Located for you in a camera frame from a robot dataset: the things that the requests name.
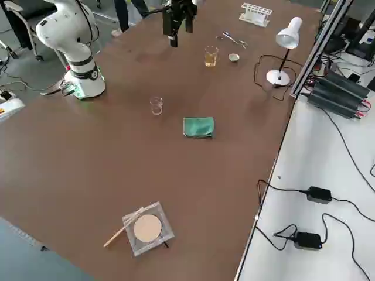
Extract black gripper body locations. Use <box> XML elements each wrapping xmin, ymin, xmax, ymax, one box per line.
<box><xmin>166</xmin><ymin>0</ymin><xmax>196</xmax><ymax>9</ymax></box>

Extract clear glass beaker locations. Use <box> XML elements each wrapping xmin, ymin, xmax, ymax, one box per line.
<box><xmin>149</xmin><ymin>96</ymin><xmax>164</xmax><ymax>116</ymax></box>

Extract metal crucible tongs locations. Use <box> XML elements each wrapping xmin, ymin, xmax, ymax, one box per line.
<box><xmin>216</xmin><ymin>31</ymin><xmax>248</xmax><ymax>49</ymax></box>

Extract glass beaker with yellow liquid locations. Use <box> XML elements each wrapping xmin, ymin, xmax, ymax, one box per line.
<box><xmin>204</xmin><ymin>45</ymin><xmax>219</xmax><ymax>67</ymax></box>

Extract person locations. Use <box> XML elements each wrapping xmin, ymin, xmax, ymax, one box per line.
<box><xmin>112</xmin><ymin>0</ymin><xmax>153</xmax><ymax>38</ymax></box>

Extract white test tube rack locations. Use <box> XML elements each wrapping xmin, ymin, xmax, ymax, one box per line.
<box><xmin>238</xmin><ymin>2</ymin><xmax>273</xmax><ymax>27</ymax></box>

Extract white desk lamp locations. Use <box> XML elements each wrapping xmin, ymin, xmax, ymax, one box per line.
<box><xmin>265</xmin><ymin>16</ymin><xmax>303</xmax><ymax>87</ymax></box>

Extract folded green cloth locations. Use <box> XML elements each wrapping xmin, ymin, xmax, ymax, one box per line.
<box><xmin>182</xmin><ymin>116</ymin><xmax>216</xmax><ymax>140</ymax></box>

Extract grey office chair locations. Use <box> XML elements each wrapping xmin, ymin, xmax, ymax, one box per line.
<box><xmin>0</xmin><ymin>0</ymin><xmax>45</xmax><ymax>62</ymax></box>

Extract black finned power supply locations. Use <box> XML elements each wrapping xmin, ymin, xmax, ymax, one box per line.
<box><xmin>307</xmin><ymin>80</ymin><xmax>364</xmax><ymax>119</ymax></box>
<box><xmin>323</xmin><ymin>70</ymin><xmax>370</xmax><ymax>99</ymax></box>

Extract black power adapter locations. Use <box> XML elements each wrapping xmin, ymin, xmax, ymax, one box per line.
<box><xmin>306</xmin><ymin>186</ymin><xmax>333</xmax><ymax>204</ymax></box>
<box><xmin>294</xmin><ymin>231</ymin><xmax>322</xmax><ymax>250</ymax></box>

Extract thin wooden stick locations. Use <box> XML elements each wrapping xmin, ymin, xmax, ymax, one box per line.
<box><xmin>103</xmin><ymin>206</ymin><xmax>146</xmax><ymax>248</ymax></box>

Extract black lamp cable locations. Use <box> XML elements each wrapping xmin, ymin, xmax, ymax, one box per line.
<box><xmin>253</xmin><ymin>54</ymin><xmax>302</xmax><ymax>101</ymax></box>

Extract aluminium frame post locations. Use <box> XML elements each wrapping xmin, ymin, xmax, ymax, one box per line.
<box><xmin>289</xmin><ymin>0</ymin><xmax>357</xmax><ymax>99</ymax></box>

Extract black adapter cable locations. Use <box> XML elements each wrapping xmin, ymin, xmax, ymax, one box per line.
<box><xmin>274</xmin><ymin>213</ymin><xmax>373</xmax><ymax>281</ymax></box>
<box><xmin>257</xmin><ymin>179</ymin><xmax>375</xmax><ymax>222</ymax></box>

